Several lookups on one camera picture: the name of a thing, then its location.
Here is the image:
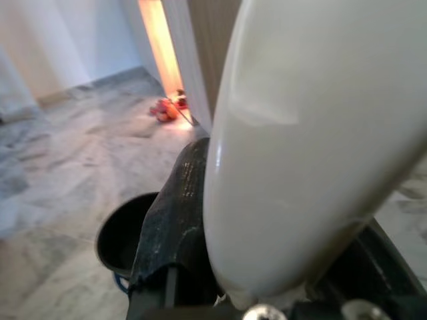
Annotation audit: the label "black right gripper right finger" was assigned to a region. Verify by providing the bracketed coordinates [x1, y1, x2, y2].
[310, 215, 427, 320]

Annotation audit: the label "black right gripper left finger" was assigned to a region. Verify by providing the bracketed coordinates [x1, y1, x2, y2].
[127, 136, 221, 311]

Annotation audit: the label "black round bin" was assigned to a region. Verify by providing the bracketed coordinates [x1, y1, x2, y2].
[95, 191, 161, 278]

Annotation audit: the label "red orange toy pile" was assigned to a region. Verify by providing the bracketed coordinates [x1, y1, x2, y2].
[149, 88, 190, 123]

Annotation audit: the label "white pleated curtain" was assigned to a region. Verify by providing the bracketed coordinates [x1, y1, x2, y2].
[162, 0, 214, 137]

